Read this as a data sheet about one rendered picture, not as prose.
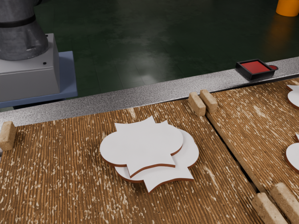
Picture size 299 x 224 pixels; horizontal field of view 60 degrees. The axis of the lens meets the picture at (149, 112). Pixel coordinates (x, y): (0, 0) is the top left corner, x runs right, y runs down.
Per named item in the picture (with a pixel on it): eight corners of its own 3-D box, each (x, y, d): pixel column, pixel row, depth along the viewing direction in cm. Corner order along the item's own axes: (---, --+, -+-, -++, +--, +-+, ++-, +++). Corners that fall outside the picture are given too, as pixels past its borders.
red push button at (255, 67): (239, 68, 76) (240, 63, 75) (256, 64, 78) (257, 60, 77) (251, 78, 72) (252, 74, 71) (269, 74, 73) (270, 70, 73)
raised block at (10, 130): (7, 131, 53) (2, 121, 51) (17, 129, 53) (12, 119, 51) (2, 152, 48) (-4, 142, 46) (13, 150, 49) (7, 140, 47)
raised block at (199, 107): (187, 101, 60) (188, 91, 59) (195, 100, 61) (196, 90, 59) (197, 117, 56) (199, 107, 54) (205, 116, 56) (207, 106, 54)
